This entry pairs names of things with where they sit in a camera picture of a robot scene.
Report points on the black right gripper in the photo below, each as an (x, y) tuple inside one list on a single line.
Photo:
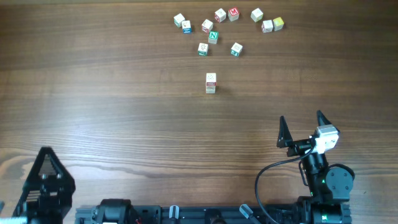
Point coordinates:
[(285, 140)]

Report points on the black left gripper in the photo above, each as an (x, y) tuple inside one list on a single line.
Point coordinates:
[(64, 184)]

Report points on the white green picture block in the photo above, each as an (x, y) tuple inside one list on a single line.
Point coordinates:
[(210, 89)]

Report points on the red letter U block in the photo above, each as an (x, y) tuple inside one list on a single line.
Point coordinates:
[(210, 78)]

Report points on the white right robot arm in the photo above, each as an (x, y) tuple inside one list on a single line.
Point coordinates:
[(329, 185)]

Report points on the green letter J block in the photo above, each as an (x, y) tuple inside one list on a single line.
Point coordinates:
[(236, 49)]

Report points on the red letter Y block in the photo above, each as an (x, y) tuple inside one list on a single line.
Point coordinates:
[(267, 26)]

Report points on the yellow block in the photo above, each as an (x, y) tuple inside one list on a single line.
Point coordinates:
[(278, 23)]

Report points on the plain white picture block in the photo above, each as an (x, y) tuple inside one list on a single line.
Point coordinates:
[(257, 15)]

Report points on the green letter block centre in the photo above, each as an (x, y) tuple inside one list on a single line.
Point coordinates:
[(203, 49)]

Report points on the green letter N block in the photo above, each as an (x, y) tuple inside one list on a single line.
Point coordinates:
[(213, 37)]

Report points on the red letter M block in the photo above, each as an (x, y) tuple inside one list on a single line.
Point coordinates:
[(233, 14)]

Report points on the red white picture block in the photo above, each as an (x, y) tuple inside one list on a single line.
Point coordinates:
[(220, 15)]

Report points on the red letter A block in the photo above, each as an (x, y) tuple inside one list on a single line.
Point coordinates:
[(207, 26)]

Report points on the blue letter block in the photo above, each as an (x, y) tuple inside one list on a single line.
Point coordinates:
[(186, 27)]

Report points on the green letter block far left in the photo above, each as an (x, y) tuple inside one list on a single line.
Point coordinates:
[(178, 19)]

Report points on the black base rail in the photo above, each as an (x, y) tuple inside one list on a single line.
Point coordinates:
[(211, 214)]

